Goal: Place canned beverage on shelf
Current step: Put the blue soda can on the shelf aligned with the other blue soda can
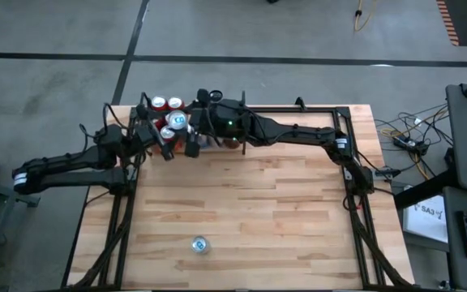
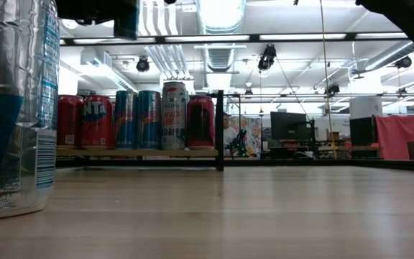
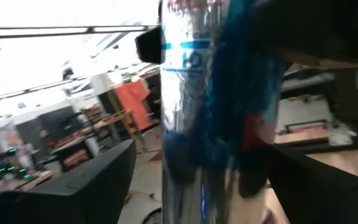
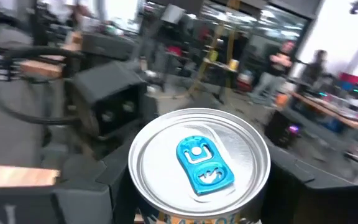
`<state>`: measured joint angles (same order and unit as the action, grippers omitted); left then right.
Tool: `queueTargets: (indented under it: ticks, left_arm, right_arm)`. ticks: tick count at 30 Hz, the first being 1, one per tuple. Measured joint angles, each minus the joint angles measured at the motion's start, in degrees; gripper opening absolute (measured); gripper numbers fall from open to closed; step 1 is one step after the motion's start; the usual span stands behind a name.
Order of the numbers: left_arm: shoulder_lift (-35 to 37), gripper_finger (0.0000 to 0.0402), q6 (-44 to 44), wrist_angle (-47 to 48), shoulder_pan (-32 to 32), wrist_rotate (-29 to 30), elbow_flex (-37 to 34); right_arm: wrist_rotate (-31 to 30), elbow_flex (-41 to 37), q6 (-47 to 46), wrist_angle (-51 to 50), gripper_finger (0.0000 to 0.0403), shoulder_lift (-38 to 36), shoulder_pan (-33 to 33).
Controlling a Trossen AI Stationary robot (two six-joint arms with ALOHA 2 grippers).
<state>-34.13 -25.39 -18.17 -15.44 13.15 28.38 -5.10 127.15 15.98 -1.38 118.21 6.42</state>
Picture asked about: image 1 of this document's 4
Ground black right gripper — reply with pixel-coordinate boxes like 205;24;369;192
182;88;253;159

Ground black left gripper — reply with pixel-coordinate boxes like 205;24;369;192
134;104;175;161

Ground red Fanta strawberry can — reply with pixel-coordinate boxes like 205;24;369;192
159;126;186;154

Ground orange Fanta can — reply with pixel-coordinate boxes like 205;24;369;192
167;96;186;113

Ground grey metal side table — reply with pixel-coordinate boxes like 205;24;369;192
0;174;41;292

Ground black power strip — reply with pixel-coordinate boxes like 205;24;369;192
393;135;429;155

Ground black desk beam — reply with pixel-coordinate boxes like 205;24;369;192
393;168;461;210

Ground white paper sign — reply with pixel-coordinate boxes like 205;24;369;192
402;195;449;244

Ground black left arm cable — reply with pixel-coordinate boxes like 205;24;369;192
78;101;137;153

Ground black cable bundle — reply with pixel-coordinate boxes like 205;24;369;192
71;190;135;291
349;210;415;290

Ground yellow floor cable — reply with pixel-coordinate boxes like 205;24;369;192
353;0;380;32

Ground tangled floor cables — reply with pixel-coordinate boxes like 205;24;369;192
375;103;453;182

